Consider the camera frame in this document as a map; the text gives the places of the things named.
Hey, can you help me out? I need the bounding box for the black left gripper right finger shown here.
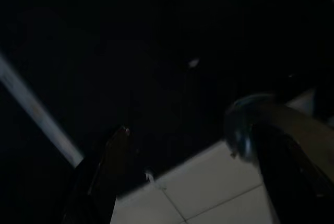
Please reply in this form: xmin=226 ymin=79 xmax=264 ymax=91
xmin=224 ymin=93 xmax=334 ymax=224

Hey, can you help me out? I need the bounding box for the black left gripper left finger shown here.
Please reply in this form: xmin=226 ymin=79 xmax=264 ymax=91
xmin=60 ymin=124 xmax=133 ymax=224

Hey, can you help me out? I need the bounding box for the white metal bar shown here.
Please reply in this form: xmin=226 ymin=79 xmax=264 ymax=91
xmin=0 ymin=51 xmax=85 ymax=169

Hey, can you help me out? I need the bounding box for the large black furniture panel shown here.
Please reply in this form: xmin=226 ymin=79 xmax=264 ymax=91
xmin=0 ymin=0 xmax=334 ymax=198

